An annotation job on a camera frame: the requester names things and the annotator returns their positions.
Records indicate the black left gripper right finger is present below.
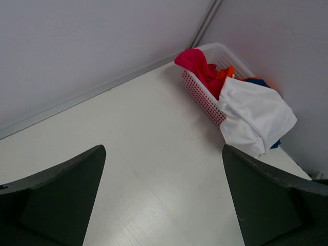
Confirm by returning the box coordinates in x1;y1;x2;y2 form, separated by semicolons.
222;145;327;245

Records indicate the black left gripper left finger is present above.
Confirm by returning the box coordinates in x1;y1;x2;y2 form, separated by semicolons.
1;145;106;245

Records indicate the white t shirt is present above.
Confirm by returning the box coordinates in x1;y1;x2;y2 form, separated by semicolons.
217;77;297;158

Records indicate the blue t shirt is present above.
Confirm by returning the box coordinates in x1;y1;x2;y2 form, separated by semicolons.
244;77;281;149

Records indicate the orange t shirt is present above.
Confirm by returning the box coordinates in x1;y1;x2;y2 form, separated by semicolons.
215;66;235;81

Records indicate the white plastic basket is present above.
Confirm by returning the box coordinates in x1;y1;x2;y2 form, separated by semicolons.
180;43;255;126

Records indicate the magenta t shirt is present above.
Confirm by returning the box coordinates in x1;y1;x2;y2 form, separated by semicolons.
174;49;224;100

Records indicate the rear aluminium frame bar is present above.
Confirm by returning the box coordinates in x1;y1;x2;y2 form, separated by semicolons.
1;54;176;139

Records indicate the right aluminium frame post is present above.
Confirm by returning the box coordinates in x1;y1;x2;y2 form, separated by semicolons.
187;0;222;49

